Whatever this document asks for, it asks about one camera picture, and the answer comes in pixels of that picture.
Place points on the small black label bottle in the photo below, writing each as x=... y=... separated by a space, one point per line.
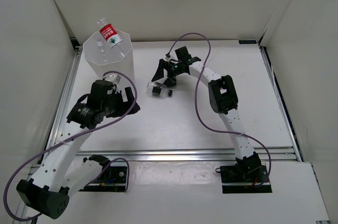
x=158 y=90

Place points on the clear white cap bottle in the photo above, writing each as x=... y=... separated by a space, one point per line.
x=105 y=56

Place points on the aluminium right rail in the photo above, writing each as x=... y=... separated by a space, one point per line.
x=281 y=102

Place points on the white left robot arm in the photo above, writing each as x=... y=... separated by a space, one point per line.
x=50 y=188

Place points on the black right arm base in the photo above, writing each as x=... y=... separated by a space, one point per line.
x=235 y=182

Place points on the aluminium front rail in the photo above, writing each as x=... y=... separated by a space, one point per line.
x=148 y=167

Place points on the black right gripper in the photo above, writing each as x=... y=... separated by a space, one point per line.
x=170 y=82

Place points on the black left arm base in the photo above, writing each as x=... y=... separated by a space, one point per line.
x=115 y=177

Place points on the red label plastic bottle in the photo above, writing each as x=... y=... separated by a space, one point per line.
x=108 y=32

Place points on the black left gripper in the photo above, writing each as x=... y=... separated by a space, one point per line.
x=124 y=106

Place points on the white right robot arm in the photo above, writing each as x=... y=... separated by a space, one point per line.
x=223 y=100

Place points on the white translucent plastic bin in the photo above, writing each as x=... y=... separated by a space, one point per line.
x=123 y=51

